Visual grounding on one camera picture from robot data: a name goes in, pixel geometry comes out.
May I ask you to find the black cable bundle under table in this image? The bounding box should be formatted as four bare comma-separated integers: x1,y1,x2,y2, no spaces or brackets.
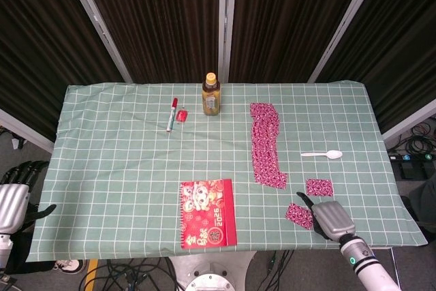
80,256,181,291

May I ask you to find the green white checked tablecloth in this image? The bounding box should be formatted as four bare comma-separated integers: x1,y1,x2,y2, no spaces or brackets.
25,80,429,263

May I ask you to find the white partition frame post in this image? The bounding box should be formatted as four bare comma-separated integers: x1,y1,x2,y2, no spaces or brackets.
383,98,436,142
0,106,55,154
308,0,388,83
61,0,134,84
219,0,238,84

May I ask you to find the red white marker pen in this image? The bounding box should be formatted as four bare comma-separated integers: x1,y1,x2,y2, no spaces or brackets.
166,97,179,133

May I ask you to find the dark brown curtain panel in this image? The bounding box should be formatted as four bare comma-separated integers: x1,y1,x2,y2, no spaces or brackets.
76,0,222,84
230,0,372,84
0,0,125,142
316,0,436,135

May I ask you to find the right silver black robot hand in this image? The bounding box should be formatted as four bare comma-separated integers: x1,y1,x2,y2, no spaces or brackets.
296,191,357,243

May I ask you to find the black trouser leg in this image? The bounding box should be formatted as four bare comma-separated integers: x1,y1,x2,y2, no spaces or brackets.
6,229,59,274

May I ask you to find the pink patterned cloth strip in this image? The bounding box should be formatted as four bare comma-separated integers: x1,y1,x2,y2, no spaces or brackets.
249,102,288,190

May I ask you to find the white black sneaker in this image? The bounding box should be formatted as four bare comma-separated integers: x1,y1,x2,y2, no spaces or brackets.
54,258,88,275

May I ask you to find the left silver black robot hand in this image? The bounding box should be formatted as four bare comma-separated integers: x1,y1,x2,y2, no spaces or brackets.
0,160,57,234

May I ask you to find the small pink cloth square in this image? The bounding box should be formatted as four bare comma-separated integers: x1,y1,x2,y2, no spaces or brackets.
305,178,334,198

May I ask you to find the red 2026 spiral calendar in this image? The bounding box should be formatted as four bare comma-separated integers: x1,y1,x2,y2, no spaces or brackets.
179,179,238,250

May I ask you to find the yellow cap tea bottle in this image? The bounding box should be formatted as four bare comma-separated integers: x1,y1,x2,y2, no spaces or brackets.
201,72,222,117

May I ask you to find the white plastic spoon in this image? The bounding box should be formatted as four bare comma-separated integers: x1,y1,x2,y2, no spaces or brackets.
300,149,343,160

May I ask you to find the black foot pedal box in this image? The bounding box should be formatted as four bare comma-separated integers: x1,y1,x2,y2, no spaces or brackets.
390,153,436,179

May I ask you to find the black cable tangle by wall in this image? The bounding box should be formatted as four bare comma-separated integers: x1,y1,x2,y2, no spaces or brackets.
388,117,436,156

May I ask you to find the pink cloth piece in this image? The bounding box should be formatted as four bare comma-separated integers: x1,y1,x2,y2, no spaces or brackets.
285,202,314,230

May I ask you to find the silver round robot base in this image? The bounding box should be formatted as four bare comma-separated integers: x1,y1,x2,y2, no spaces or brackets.
169,251,257,291

